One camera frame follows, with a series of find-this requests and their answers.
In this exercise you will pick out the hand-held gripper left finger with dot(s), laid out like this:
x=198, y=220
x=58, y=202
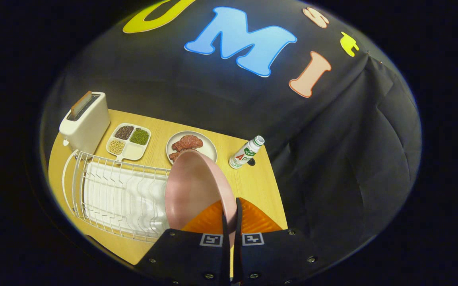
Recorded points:
x=225, y=258

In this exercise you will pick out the white toaster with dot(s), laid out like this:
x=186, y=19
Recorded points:
x=90, y=127

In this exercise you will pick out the white green-label drink bottle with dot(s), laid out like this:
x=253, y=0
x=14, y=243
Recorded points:
x=245, y=153

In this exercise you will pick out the white ribbed drain tray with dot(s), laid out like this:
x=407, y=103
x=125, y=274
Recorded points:
x=125, y=198

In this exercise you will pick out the pile of yellow beans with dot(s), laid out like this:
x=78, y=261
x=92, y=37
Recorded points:
x=117, y=147

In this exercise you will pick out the pile of dark beans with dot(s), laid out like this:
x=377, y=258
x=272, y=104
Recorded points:
x=124, y=132

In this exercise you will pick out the beige plate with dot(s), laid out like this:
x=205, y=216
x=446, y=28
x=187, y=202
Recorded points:
x=209, y=151

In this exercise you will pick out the brown bread slice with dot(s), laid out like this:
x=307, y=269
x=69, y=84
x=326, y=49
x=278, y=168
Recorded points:
x=81, y=103

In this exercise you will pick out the pile of green beans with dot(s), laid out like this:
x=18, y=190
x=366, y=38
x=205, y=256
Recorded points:
x=139, y=137

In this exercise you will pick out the pink plate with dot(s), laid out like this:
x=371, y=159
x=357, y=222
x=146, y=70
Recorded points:
x=193, y=186

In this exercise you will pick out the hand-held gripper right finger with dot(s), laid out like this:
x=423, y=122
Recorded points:
x=240, y=258

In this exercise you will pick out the white divided tray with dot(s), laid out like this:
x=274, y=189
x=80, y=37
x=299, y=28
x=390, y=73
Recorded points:
x=133, y=151

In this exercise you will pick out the red meat piece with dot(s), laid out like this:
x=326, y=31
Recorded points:
x=175, y=155
x=189, y=142

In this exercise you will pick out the black backdrop cloth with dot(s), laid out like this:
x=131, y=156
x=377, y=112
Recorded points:
x=332, y=159

